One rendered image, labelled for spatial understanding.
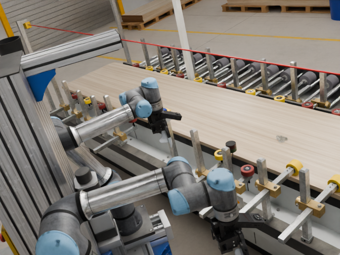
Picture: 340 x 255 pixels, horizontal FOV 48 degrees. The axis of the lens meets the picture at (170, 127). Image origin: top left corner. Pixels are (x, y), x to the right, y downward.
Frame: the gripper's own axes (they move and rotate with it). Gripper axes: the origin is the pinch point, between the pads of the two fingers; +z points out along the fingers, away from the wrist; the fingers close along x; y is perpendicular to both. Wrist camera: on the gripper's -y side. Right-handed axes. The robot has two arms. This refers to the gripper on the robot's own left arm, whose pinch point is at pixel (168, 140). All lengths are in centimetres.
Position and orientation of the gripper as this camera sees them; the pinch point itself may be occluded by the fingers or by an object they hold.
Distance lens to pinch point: 198.5
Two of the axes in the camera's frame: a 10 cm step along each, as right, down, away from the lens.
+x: 2.9, 4.2, -8.6
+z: 2.1, 8.5, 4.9
